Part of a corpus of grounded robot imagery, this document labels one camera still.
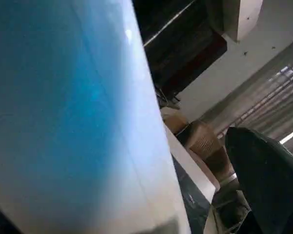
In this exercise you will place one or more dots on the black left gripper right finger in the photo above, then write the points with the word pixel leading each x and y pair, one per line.
pixel 268 185

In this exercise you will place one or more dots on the white plastic table leg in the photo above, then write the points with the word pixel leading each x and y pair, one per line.
pixel 63 97

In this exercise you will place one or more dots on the brown cardboard box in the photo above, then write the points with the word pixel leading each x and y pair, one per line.
pixel 207 143
pixel 177 123

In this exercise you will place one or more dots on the white flat board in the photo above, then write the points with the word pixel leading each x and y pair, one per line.
pixel 190 165

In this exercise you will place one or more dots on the black low cabinet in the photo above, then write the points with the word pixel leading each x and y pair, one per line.
pixel 180 48

